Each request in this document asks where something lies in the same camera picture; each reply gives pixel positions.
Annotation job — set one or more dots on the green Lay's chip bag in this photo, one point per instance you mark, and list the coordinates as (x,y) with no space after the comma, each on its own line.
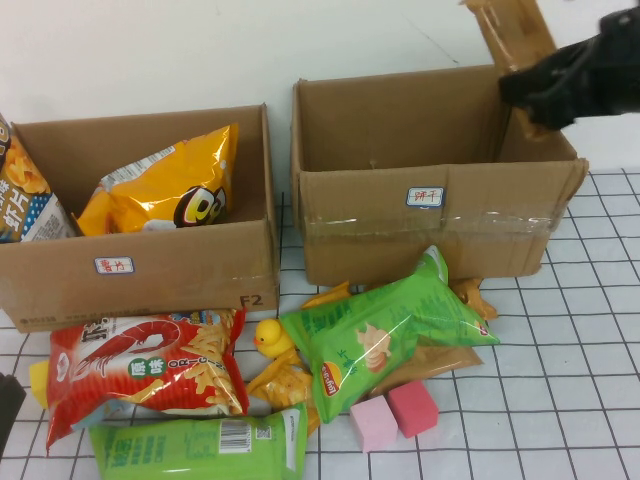
(390,340)

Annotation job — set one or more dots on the yellow rubber duck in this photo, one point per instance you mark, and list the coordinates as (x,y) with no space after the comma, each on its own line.
(272,340)

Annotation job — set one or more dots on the blue yellow prawn cracker bag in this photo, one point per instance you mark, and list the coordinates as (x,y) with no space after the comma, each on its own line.
(25,200)

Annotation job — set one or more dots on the cardboard box with F2 print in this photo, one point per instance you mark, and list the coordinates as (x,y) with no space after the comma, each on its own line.
(175,280)

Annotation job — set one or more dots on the light pink foam cube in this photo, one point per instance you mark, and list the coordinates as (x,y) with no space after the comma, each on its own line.
(372,425)

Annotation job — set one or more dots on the brown biscuit package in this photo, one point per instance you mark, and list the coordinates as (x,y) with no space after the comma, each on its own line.
(510,35)
(440,362)

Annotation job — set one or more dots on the dark pink foam cube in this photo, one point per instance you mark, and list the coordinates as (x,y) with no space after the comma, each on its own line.
(412,407)

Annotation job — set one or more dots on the yellow crisps bag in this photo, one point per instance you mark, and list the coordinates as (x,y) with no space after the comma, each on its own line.
(280,385)

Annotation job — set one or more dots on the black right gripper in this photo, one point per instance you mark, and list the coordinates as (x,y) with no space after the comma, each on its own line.
(600,75)

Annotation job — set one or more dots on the white grid tablecloth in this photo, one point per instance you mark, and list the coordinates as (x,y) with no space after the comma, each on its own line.
(575,350)

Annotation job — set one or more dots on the orange foil snack packet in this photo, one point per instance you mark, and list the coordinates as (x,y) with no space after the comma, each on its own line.
(330,297)

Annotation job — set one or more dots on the crumpled gold wrapper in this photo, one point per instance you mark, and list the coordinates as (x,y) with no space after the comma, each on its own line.
(475,300)

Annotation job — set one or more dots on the red shrimp stick bag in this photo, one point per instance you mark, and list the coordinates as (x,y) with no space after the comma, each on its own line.
(150,360)

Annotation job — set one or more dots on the orange foil chip bag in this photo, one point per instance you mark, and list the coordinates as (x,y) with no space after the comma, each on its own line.
(165,190)

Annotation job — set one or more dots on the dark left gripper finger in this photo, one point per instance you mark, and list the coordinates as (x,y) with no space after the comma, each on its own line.
(10,417)
(9,384)

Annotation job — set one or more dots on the green snack bag with barcode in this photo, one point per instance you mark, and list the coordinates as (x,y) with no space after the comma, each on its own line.
(175,450)

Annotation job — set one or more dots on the yellow foam cube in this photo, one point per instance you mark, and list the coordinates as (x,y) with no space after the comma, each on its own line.
(39,385)

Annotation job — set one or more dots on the cardboard box with clear tape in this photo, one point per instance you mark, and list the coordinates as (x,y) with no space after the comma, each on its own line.
(375,235)

